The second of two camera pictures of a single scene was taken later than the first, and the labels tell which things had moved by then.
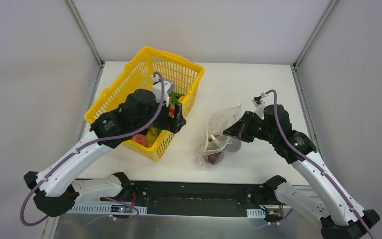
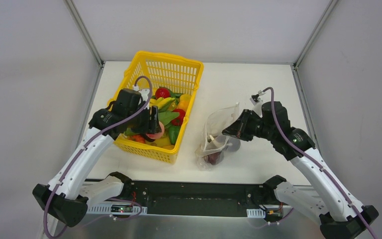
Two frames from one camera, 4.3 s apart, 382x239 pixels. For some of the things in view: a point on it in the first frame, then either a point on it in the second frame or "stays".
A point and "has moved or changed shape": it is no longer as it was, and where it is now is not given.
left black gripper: x=177 y=118 to x=152 y=119
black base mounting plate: x=203 y=198 stays
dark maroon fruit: x=214 y=158 stays
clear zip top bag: x=210 y=154 stays
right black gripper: x=248 y=124 stays
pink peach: x=141 y=139 to x=157 y=135
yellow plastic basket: x=185 y=75 has moved or changed shape
